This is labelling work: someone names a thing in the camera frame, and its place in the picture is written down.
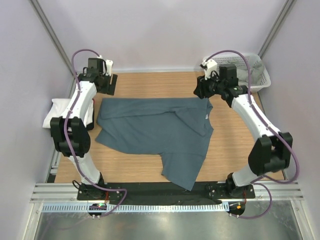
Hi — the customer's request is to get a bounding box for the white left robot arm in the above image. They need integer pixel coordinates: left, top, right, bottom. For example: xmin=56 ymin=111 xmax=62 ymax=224
xmin=50 ymin=56 xmax=118 ymax=200

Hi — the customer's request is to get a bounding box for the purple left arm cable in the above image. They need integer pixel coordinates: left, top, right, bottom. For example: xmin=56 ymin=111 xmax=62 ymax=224
xmin=63 ymin=49 xmax=128 ymax=219

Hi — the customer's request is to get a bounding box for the aluminium right corner post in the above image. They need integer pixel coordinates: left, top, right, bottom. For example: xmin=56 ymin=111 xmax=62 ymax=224
xmin=257 ymin=0 xmax=297 ymax=59

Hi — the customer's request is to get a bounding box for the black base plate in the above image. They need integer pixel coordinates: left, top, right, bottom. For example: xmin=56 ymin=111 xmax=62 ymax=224
xmin=72 ymin=180 xmax=256 ymax=206

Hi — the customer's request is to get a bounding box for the aluminium front rail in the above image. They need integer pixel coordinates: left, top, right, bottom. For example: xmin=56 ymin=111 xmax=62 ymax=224
xmin=30 ymin=180 xmax=304 ymax=203

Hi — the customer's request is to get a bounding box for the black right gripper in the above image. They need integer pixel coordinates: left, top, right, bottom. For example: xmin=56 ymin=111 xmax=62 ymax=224
xmin=193 ymin=71 xmax=224 ymax=100

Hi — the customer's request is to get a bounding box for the white plastic basket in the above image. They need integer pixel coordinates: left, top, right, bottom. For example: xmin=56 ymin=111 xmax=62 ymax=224
xmin=212 ymin=52 xmax=271 ymax=93

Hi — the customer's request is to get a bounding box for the folded white t shirt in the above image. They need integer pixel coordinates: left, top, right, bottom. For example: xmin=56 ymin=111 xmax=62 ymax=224
xmin=42 ymin=98 xmax=87 ymax=129

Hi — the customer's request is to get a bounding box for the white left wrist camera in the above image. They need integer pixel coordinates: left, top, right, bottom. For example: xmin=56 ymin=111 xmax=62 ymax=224
xmin=99 ymin=55 xmax=114 ymax=77

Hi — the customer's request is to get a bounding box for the grey t shirt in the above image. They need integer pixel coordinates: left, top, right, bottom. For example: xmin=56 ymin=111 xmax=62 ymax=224
xmin=219 ymin=58 xmax=265 ymax=87

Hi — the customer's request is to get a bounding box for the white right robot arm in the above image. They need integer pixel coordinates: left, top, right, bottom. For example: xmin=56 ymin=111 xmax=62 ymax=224
xmin=193 ymin=60 xmax=293 ymax=198

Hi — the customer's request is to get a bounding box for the folded black t shirt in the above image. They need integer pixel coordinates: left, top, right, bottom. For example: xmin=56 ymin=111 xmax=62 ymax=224
xmin=86 ymin=99 xmax=95 ymax=131

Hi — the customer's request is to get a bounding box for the aluminium corner post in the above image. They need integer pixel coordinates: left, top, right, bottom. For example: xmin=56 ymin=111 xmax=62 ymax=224
xmin=257 ymin=0 xmax=297 ymax=59
xmin=29 ymin=0 xmax=73 ymax=75

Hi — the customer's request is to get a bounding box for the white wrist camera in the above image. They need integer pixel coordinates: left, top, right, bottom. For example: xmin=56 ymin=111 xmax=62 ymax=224
xmin=200 ymin=59 xmax=219 ymax=80
xmin=99 ymin=55 xmax=114 ymax=77

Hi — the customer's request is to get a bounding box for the aluminium left corner post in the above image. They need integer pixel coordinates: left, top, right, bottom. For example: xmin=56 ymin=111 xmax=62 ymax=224
xmin=29 ymin=0 xmax=73 ymax=75

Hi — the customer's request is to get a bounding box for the slotted grey cable duct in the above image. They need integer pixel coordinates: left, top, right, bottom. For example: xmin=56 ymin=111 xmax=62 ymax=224
xmin=41 ymin=202 xmax=229 ymax=214

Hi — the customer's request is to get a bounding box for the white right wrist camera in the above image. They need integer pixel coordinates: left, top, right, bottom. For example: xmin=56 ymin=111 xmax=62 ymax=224
xmin=200 ymin=59 xmax=219 ymax=80

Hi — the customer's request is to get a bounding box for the blue t shirt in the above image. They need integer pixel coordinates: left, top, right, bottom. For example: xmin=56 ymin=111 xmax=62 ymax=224
xmin=95 ymin=97 xmax=214 ymax=191

